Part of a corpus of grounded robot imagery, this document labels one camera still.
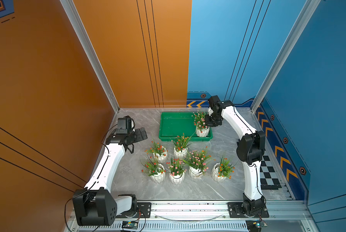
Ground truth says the aluminium corner post right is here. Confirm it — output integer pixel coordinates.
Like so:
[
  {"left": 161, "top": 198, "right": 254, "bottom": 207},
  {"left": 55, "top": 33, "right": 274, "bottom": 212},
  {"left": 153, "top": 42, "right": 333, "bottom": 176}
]
[{"left": 250, "top": 0, "right": 321, "bottom": 114}]

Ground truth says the orange flower pot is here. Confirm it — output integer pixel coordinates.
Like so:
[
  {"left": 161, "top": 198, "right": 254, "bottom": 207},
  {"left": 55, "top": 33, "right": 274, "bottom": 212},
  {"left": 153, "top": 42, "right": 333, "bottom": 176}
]
[{"left": 211, "top": 155, "right": 236, "bottom": 182}]

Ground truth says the green plastic storage tray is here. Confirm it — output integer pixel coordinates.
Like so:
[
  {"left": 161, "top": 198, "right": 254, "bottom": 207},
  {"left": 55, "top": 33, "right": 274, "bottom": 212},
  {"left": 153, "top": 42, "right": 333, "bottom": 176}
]
[{"left": 158, "top": 112, "right": 213, "bottom": 142}]

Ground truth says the aluminium corner post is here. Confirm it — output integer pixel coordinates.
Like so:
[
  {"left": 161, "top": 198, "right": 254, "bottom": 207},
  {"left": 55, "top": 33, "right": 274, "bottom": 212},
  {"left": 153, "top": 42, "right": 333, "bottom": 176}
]
[
  {"left": 60, "top": 0, "right": 120, "bottom": 113},
  {"left": 250, "top": 0, "right": 321, "bottom": 114}
]

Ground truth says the black white chessboard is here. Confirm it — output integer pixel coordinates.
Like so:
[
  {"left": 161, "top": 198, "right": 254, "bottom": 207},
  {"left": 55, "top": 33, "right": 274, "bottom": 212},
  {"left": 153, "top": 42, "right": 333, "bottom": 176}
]
[{"left": 260, "top": 155, "right": 281, "bottom": 190}]

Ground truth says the green circuit board right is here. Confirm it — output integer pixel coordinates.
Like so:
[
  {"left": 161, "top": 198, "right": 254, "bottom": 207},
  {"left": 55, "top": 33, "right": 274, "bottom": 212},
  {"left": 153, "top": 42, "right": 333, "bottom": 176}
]
[{"left": 246, "top": 221, "right": 268, "bottom": 232}]

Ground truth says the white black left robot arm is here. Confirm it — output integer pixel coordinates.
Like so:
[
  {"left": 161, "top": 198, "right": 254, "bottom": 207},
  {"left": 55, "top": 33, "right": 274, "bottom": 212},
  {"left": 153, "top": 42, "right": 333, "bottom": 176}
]
[{"left": 71, "top": 127, "right": 147, "bottom": 226}]

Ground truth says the green circuit board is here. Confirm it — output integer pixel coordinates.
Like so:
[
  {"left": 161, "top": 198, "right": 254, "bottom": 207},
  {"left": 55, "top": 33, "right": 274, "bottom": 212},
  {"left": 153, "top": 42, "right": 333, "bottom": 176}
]
[
  {"left": 121, "top": 221, "right": 139, "bottom": 231},
  {"left": 246, "top": 221, "right": 268, "bottom": 232}
]

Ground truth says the green circuit board left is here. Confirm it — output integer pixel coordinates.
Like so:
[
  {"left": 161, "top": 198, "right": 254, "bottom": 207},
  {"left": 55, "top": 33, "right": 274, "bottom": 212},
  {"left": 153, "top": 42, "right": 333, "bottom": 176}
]
[{"left": 121, "top": 221, "right": 139, "bottom": 231}]

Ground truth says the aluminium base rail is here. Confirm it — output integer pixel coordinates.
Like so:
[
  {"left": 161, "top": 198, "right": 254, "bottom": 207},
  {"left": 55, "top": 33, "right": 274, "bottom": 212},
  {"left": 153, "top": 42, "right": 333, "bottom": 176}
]
[{"left": 65, "top": 200, "right": 313, "bottom": 222}]

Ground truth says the pink flower pot large centre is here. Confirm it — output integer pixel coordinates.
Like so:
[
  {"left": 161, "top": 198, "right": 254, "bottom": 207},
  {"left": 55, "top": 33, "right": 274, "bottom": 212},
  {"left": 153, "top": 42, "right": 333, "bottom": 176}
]
[{"left": 183, "top": 148, "right": 211, "bottom": 180}]

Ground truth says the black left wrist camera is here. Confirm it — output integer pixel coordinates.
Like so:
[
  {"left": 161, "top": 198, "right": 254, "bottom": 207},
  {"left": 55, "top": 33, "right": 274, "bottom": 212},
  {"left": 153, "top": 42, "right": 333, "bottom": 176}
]
[{"left": 116, "top": 116, "right": 135, "bottom": 134}]

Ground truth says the white vented front panel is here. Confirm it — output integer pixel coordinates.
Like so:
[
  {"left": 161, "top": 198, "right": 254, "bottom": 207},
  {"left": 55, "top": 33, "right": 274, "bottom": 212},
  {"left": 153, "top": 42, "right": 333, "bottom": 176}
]
[{"left": 76, "top": 220, "right": 248, "bottom": 232}]

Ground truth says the red flower pot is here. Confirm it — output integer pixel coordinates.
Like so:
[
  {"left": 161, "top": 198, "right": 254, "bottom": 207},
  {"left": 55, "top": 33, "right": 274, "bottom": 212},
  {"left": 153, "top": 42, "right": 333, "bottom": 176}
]
[
  {"left": 141, "top": 157, "right": 166, "bottom": 184},
  {"left": 145, "top": 141, "right": 168, "bottom": 164},
  {"left": 172, "top": 133, "right": 192, "bottom": 160}
]

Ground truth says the aluminium corner post left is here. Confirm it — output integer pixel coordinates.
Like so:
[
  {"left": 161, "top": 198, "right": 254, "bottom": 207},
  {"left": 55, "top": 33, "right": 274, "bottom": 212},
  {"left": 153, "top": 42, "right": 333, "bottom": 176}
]
[{"left": 60, "top": 0, "right": 120, "bottom": 113}]

